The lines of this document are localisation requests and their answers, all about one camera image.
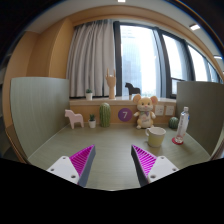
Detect small potted plant white pot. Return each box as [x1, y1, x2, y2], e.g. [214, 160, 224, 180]
[88, 113, 97, 129]

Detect small round green cactus ornament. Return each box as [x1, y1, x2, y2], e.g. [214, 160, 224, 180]
[167, 116, 180, 130]

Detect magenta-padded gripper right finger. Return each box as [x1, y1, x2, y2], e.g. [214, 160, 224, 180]
[130, 144, 180, 187]

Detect wooden hand model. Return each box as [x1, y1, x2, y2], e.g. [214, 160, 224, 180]
[105, 68, 117, 100]

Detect large grey-green desk divider panel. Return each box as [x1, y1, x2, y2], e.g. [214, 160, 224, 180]
[9, 77, 71, 158]

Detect black horse figurine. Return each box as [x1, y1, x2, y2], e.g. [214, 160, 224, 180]
[124, 82, 141, 98]

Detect pale yellow mug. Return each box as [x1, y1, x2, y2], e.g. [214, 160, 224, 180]
[144, 126, 167, 148]

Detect flat round red coaster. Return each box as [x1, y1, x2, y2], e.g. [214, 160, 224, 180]
[171, 136, 185, 146]

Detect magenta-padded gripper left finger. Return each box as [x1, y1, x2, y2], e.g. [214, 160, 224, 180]
[45, 144, 97, 188]

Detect clear plastic water bottle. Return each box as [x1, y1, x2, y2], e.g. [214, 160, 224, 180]
[175, 106, 190, 145]

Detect small grey-green desk divider panel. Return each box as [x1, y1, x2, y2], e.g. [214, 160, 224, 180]
[175, 80, 224, 156]

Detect dark-framed window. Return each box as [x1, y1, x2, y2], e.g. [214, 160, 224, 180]
[113, 21, 223, 99]

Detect tall green cactus ornament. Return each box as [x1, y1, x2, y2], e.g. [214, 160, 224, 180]
[99, 102, 112, 128]

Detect white wall socket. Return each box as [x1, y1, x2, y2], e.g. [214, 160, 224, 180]
[154, 105, 165, 116]
[165, 105, 176, 117]

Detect round purple number disc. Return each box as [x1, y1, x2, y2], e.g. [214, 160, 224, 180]
[117, 107, 134, 123]

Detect plush mouse toy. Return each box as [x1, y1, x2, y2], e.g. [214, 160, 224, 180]
[132, 94, 159, 130]

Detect grey curtain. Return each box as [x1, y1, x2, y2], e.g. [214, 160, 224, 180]
[65, 19, 118, 98]

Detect potted plant in white pot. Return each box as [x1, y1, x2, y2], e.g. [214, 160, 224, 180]
[85, 88, 94, 101]

